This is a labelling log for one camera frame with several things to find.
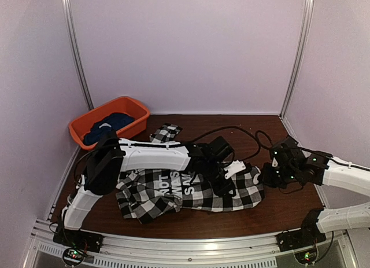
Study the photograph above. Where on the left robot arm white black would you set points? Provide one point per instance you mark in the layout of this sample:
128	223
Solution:
113	155

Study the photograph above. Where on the orange plastic basin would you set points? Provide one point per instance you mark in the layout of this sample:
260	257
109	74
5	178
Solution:
130	106

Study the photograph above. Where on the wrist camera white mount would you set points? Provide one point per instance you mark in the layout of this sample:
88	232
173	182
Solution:
274	162
234	168

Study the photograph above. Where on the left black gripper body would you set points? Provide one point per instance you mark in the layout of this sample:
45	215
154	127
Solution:
218	189

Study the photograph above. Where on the left aluminium corner post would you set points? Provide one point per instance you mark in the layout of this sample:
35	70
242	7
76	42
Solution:
67	8

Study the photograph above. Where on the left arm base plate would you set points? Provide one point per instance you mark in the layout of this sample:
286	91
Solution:
85	241

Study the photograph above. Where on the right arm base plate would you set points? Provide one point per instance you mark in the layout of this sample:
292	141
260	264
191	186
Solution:
300	238

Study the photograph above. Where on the right aluminium corner post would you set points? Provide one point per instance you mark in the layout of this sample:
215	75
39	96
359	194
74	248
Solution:
302	40

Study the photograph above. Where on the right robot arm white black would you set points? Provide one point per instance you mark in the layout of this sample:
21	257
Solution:
291	163

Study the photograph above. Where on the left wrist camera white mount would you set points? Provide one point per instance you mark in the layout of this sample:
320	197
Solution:
234	168

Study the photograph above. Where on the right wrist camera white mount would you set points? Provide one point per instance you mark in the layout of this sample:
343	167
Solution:
274	162

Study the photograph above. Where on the black white checkered shirt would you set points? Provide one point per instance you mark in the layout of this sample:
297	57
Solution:
146	194

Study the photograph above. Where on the aluminium front rail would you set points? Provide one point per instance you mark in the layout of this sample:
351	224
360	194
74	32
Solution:
124	251

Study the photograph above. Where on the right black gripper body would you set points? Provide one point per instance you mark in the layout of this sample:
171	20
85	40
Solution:
273	179

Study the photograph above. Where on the dark blue garment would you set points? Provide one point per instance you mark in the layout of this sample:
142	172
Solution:
113	122

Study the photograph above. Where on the aluminium corner post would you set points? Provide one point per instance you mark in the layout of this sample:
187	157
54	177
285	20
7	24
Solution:
302	40
67	8

